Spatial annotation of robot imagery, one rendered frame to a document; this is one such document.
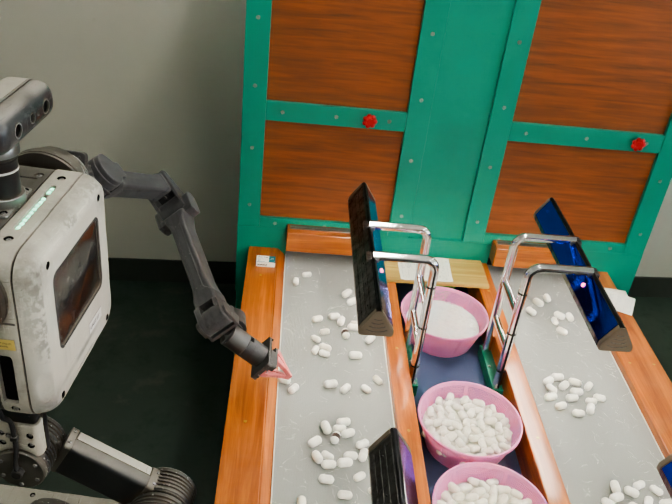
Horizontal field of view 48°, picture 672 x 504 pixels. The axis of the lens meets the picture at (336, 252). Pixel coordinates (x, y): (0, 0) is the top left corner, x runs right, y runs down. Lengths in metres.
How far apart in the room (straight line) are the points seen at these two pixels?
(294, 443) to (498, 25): 1.27
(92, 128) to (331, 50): 1.40
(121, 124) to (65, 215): 2.00
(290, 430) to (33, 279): 0.88
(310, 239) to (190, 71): 1.06
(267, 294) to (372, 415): 0.54
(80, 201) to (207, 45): 1.85
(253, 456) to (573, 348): 1.04
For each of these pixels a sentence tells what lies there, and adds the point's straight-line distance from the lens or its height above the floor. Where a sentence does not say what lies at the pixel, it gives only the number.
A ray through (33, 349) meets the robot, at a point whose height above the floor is 1.28.
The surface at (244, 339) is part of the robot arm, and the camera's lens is 1.82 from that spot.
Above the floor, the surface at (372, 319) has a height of 1.09.
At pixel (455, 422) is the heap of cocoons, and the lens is 2.00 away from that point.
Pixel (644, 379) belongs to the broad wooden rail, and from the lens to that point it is 2.32.
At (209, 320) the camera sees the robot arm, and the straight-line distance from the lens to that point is 1.79.
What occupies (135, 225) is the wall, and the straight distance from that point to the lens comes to 3.53.
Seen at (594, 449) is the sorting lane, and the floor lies 0.74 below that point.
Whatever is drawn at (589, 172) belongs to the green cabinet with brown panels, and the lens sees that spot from 2.54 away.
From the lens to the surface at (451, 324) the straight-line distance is 2.32.
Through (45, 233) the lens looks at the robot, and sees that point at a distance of 1.28.
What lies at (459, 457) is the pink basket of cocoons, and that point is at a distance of 1.92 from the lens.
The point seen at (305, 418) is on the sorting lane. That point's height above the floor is 0.74.
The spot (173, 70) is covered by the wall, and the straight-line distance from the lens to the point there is 3.20.
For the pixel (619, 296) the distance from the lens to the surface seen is 2.63.
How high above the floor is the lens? 2.11
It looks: 32 degrees down
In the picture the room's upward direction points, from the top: 7 degrees clockwise
